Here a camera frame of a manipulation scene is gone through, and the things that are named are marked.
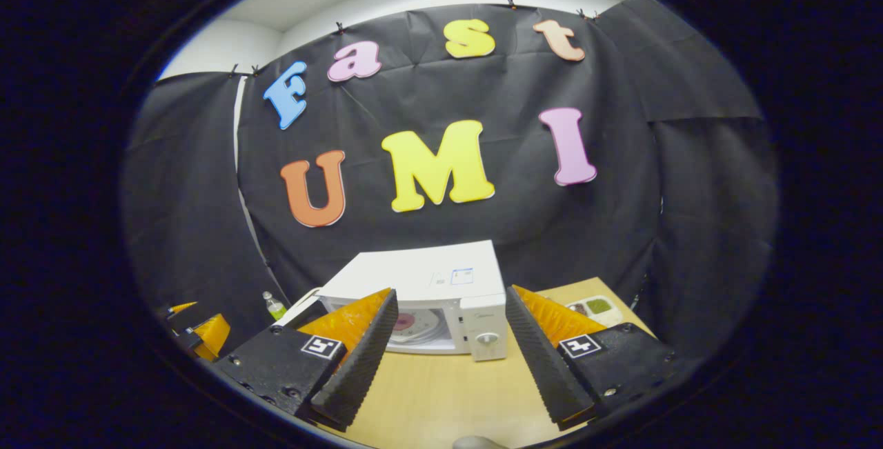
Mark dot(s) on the black backdrop cloth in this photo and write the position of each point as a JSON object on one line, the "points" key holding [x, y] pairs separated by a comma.
{"points": [[517, 90]]}

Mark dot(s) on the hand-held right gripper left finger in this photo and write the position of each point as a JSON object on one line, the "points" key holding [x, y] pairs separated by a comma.
{"points": [[362, 366]]}

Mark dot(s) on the white square plate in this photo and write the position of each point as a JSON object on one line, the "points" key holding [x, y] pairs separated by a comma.
{"points": [[424, 330]]}

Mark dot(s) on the white microwave oven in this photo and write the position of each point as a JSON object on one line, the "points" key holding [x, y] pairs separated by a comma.
{"points": [[428, 270]]}

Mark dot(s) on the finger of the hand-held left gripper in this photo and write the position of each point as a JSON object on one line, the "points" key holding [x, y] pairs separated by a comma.
{"points": [[181, 311], [210, 335]]}

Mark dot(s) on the pink round food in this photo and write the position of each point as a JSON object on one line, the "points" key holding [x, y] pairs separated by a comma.
{"points": [[404, 321]]}

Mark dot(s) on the green label drink bottle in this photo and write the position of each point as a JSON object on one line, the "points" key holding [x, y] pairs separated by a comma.
{"points": [[274, 309]]}

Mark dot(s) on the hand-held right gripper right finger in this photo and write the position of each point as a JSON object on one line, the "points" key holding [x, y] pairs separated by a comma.
{"points": [[541, 366]]}

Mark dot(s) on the white divided condiment tray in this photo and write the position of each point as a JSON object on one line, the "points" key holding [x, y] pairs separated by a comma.
{"points": [[597, 307]]}

